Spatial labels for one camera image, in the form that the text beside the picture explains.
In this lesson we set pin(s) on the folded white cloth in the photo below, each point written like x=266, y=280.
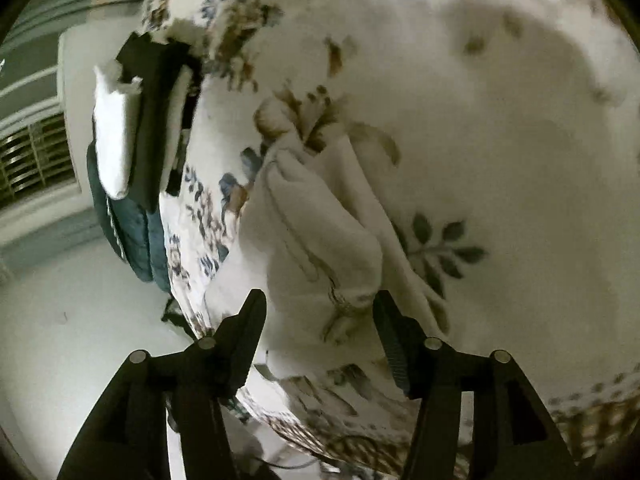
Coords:
x=112, y=135

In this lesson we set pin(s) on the window with blinds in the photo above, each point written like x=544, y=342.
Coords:
x=32, y=155

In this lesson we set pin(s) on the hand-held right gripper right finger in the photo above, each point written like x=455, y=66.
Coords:
x=395, y=340

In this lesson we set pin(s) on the white small garment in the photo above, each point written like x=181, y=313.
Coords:
x=320, y=240

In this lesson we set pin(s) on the floral bed sheet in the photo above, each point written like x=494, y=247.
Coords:
x=430, y=160

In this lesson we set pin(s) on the teal folded garment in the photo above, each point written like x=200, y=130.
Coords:
x=130, y=235

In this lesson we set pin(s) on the folded black cloth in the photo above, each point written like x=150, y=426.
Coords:
x=150, y=120

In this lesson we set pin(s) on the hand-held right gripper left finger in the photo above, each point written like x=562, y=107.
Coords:
x=248, y=340

